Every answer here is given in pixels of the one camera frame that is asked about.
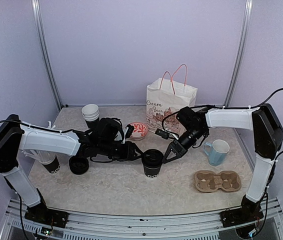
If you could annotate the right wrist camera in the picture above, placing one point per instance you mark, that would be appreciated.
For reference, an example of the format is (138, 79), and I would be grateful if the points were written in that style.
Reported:
(165, 134)

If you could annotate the left rear aluminium post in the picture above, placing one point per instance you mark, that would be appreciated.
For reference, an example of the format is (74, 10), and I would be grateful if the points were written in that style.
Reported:
(45, 54)

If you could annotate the cup holding wrapped straws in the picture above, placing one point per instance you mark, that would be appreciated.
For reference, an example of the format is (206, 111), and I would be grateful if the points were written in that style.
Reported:
(50, 162)

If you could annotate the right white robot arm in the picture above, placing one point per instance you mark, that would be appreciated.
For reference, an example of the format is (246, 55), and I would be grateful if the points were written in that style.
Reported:
(260, 119)

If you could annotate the white paper takeout bag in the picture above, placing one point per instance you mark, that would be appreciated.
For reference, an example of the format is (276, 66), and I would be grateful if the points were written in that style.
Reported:
(165, 97)

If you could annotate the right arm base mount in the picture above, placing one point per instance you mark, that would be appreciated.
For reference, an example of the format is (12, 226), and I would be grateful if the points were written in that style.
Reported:
(248, 211)

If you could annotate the stack of black paper cups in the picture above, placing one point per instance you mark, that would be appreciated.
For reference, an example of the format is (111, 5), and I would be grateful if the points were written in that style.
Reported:
(91, 115)

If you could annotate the black plastic cup lid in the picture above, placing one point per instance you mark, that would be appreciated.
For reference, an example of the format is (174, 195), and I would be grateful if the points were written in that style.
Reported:
(152, 158)

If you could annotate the aluminium front frame rail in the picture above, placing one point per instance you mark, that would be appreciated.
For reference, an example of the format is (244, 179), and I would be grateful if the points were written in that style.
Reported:
(87, 226)

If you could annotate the light blue ceramic mug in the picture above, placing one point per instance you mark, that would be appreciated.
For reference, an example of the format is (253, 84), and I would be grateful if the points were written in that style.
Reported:
(216, 151)

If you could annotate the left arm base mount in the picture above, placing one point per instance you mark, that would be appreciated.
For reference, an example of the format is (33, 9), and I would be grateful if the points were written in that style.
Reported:
(47, 216)

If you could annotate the stack of black cup lids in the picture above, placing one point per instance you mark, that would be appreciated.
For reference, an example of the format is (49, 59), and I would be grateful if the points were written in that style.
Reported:
(78, 165)

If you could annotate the black paper coffee cup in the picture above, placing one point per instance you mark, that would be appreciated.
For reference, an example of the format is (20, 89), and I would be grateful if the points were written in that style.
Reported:
(151, 172)

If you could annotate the aluminium post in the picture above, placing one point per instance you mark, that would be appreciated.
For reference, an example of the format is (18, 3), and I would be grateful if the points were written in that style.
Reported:
(45, 54)
(240, 51)

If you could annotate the red patterned white bowl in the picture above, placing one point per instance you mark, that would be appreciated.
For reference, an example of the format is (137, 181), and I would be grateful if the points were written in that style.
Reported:
(139, 132)

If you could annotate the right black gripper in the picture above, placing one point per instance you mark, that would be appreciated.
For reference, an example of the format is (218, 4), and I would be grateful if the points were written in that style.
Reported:
(177, 149)

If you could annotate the right rear aluminium post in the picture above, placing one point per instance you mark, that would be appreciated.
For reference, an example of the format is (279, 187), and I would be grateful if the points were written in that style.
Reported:
(240, 51)

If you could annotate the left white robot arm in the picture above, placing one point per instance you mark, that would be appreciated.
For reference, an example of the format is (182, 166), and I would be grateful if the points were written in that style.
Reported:
(67, 142)

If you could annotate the brown cardboard cup carrier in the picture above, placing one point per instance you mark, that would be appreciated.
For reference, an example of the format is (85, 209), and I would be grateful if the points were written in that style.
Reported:
(207, 181)

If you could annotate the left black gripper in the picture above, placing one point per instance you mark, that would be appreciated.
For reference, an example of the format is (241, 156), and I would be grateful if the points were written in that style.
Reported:
(129, 153)

